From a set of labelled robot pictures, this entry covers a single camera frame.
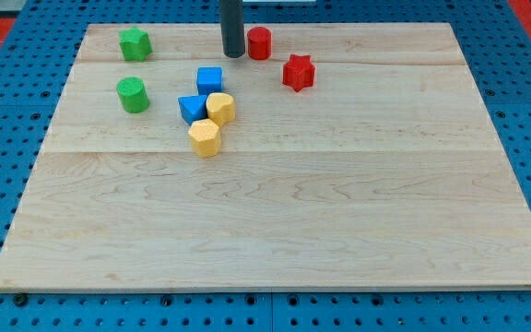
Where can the yellow hexagon block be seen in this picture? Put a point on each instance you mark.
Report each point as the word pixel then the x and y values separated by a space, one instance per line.
pixel 205 138

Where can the blue triangle block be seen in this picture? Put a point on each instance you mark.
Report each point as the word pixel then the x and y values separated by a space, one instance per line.
pixel 193 108

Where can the green cylinder block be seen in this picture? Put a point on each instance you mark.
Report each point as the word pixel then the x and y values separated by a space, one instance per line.
pixel 132 94

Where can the red cylinder block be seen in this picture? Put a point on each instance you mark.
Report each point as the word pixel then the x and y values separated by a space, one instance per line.
pixel 259 43

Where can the red star block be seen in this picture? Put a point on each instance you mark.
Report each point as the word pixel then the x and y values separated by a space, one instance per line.
pixel 298 72

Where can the yellow heart block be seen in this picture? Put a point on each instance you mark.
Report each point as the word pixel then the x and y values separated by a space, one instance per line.
pixel 220 108

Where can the blue cube block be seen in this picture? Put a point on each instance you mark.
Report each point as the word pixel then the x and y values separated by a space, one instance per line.
pixel 209 80

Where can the green star block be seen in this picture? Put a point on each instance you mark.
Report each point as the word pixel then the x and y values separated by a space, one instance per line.
pixel 135 44

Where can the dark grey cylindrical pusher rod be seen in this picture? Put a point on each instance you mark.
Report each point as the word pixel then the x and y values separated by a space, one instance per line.
pixel 232 28

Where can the light wooden board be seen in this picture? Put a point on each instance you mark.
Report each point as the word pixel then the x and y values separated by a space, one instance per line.
pixel 386 175

